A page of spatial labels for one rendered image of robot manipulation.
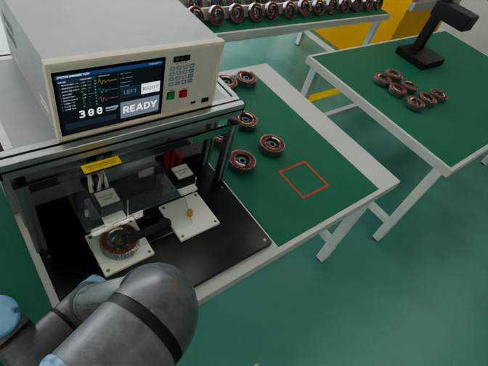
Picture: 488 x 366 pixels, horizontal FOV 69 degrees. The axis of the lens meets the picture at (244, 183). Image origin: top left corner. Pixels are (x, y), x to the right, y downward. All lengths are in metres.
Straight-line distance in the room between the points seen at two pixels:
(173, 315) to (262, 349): 1.49
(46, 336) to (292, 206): 0.92
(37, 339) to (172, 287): 0.41
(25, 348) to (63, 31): 0.65
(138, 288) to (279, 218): 0.94
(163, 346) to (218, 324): 1.47
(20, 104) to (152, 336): 0.77
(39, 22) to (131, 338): 0.74
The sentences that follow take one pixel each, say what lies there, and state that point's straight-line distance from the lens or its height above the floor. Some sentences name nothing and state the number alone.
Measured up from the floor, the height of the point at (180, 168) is 0.92.
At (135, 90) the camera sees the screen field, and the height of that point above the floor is 1.22.
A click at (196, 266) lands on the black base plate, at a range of 1.13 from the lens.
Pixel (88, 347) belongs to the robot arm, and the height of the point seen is 1.35.
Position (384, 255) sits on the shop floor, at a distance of 2.52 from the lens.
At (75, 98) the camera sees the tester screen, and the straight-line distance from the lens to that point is 0.88.
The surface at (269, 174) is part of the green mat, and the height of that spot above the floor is 0.75.
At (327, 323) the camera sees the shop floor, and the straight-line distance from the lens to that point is 2.09.
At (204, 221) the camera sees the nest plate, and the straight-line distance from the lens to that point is 1.21.
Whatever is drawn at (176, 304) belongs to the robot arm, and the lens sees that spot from 0.45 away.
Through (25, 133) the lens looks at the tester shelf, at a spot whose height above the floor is 1.11.
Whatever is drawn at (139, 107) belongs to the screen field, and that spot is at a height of 1.16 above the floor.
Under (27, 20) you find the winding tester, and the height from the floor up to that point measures 1.32.
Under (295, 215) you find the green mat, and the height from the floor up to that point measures 0.75.
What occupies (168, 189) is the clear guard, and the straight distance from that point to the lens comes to 0.90.
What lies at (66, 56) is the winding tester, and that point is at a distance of 0.85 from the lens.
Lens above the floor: 1.76
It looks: 46 degrees down
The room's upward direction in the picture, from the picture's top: 20 degrees clockwise
